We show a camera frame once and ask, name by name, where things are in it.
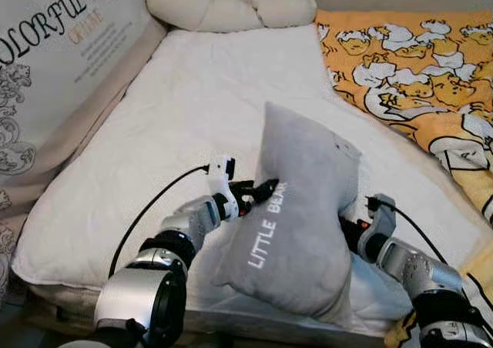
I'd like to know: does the grey little bear pillow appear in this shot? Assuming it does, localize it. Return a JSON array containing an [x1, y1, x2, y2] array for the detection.
[[212, 102, 363, 323]]

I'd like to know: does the white quilted mattress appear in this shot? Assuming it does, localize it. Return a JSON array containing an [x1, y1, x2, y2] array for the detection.
[[12, 25, 493, 337]]

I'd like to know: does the orange duck print blanket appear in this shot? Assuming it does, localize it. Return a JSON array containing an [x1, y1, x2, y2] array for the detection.
[[316, 9, 493, 348]]

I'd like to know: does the cream braided bolster pillow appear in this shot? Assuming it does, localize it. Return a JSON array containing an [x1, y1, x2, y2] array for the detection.
[[146, 0, 318, 33]]

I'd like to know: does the printed beige headboard cushion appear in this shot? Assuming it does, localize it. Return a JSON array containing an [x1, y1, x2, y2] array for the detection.
[[0, 0, 169, 303]]

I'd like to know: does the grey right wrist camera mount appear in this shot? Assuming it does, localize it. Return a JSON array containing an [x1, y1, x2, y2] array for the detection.
[[359, 198, 398, 249]]

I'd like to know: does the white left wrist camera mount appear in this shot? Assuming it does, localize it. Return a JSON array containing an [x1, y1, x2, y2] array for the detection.
[[206, 156, 236, 202]]

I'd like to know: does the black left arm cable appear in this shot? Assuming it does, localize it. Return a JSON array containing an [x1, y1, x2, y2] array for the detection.
[[108, 163, 210, 279]]

